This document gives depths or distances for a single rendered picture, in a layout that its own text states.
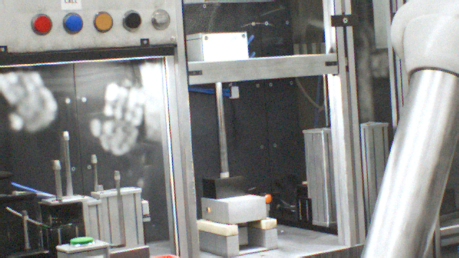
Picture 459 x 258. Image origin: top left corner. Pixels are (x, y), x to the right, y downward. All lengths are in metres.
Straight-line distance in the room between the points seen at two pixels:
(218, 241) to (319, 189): 0.32
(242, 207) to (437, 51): 0.68
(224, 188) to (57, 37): 0.58
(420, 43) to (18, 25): 0.71
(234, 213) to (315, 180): 0.30
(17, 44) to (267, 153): 0.95
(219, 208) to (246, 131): 0.39
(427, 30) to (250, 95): 0.92
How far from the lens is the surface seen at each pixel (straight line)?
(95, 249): 1.65
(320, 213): 2.28
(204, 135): 2.36
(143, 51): 1.76
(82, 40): 1.76
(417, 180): 1.50
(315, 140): 2.26
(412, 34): 1.62
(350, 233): 2.09
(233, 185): 2.12
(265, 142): 2.46
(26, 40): 1.73
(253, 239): 2.14
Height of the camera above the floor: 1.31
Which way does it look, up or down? 3 degrees down
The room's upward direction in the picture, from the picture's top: 4 degrees counter-clockwise
